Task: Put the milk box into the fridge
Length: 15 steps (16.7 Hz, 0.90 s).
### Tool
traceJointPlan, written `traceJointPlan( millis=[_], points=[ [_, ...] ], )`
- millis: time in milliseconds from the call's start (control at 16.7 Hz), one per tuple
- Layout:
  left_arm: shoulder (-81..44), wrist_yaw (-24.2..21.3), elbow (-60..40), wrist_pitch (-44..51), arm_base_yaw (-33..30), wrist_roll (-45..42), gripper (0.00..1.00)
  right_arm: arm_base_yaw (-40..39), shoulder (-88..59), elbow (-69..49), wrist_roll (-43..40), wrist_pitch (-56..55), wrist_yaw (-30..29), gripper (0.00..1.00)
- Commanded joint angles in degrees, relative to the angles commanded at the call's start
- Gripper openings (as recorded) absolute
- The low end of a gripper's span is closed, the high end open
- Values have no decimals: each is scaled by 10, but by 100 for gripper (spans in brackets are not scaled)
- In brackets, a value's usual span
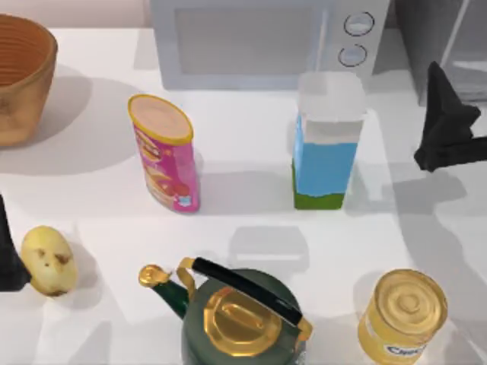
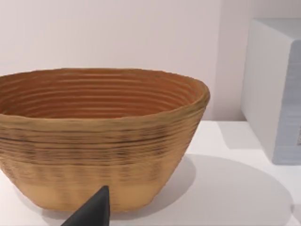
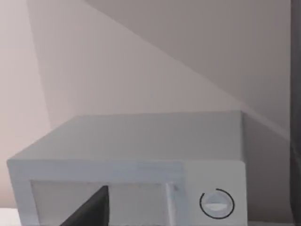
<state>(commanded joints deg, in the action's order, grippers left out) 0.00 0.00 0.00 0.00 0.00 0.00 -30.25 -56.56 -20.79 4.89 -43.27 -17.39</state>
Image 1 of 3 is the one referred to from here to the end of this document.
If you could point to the grey cabinet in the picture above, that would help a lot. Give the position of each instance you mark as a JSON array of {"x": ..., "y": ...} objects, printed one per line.
[{"x": 466, "y": 45}]

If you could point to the round microwave knob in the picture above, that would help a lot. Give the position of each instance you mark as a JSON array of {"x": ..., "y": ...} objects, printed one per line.
[
  {"x": 352, "y": 55},
  {"x": 359, "y": 23}
]

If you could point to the blue and white milk carton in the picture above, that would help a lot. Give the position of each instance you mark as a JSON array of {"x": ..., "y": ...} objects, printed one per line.
[{"x": 323, "y": 163}]

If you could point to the yellow tin can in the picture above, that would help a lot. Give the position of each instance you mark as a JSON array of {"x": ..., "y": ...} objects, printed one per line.
[{"x": 403, "y": 315}]

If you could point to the pale microwave oven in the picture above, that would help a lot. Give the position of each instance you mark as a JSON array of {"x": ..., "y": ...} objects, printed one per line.
[{"x": 243, "y": 42}]

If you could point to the green and gold kettle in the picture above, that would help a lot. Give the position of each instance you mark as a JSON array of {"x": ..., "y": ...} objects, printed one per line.
[{"x": 232, "y": 323}]

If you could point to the pink chips can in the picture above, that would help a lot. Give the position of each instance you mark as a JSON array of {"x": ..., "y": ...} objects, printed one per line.
[{"x": 167, "y": 159}]

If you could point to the yellow potato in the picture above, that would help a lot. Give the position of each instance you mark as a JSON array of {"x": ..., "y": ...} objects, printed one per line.
[{"x": 47, "y": 262}]

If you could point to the brown wooden basket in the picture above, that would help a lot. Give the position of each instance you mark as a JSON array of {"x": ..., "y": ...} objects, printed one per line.
[{"x": 23, "y": 99}]

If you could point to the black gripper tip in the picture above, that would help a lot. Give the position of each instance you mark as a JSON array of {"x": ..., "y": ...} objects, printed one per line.
[{"x": 7, "y": 262}]

